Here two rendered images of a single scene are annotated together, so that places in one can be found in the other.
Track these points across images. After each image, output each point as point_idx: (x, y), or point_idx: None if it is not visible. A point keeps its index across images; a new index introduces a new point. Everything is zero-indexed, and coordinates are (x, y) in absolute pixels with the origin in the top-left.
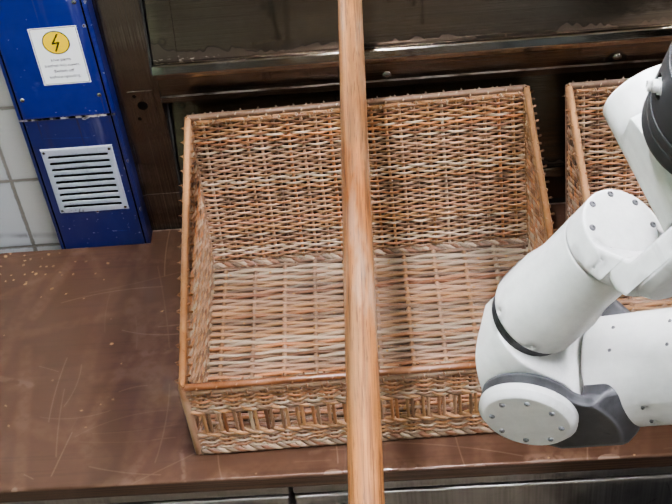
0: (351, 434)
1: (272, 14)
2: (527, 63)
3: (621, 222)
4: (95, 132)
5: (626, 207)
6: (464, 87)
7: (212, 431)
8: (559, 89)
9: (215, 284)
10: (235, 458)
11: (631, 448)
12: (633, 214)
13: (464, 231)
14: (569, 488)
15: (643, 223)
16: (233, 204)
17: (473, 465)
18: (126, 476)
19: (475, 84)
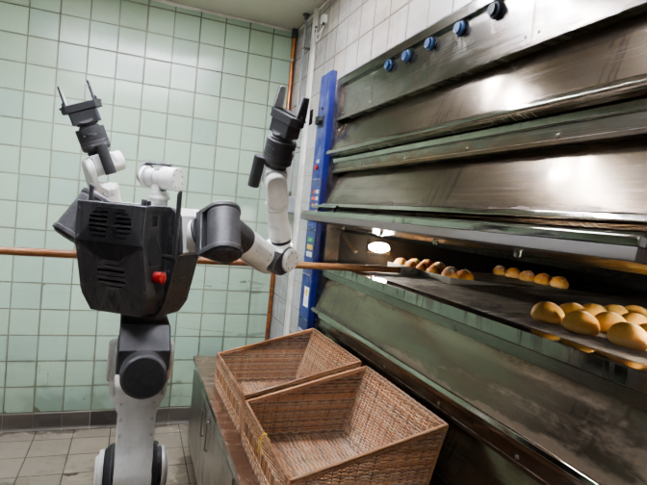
0: None
1: (334, 304)
2: (368, 355)
3: (110, 186)
4: (304, 325)
5: (114, 186)
6: (361, 361)
7: (217, 376)
8: None
9: (286, 381)
10: (214, 389)
11: (231, 446)
12: (113, 187)
13: None
14: (222, 456)
15: (111, 188)
16: None
17: (218, 421)
18: (204, 377)
19: (363, 362)
